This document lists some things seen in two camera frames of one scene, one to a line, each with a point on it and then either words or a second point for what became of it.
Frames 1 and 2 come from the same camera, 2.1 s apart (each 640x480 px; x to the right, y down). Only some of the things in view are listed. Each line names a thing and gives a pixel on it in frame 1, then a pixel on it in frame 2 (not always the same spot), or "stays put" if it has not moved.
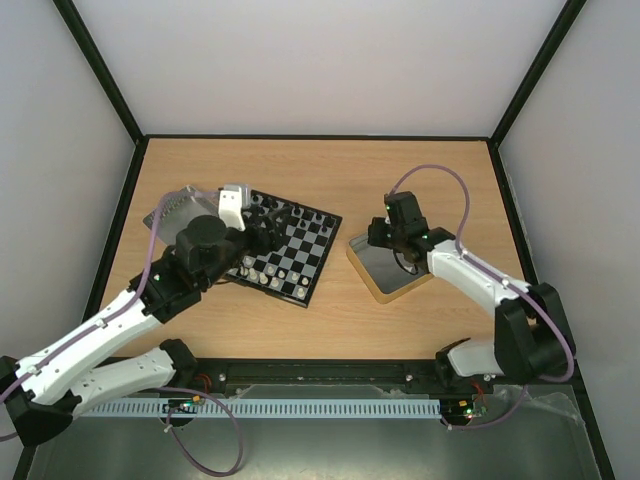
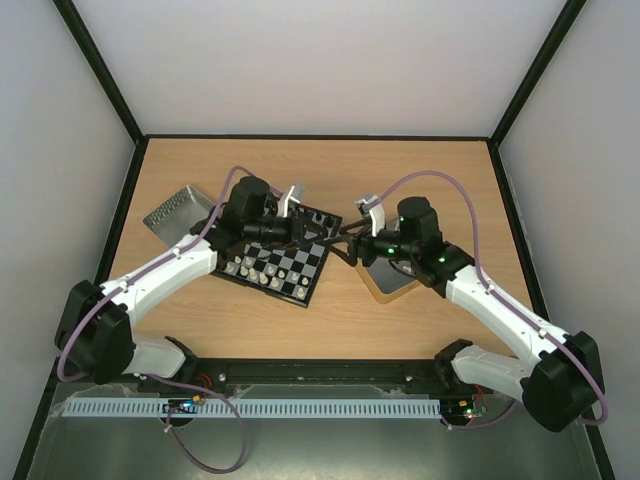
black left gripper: x=261 y=245 to x=297 y=231
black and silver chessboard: x=292 y=272 stays put
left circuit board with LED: x=188 y=406 stays put
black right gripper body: x=378 y=232 to x=355 y=249
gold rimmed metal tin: x=379 y=267 stays put
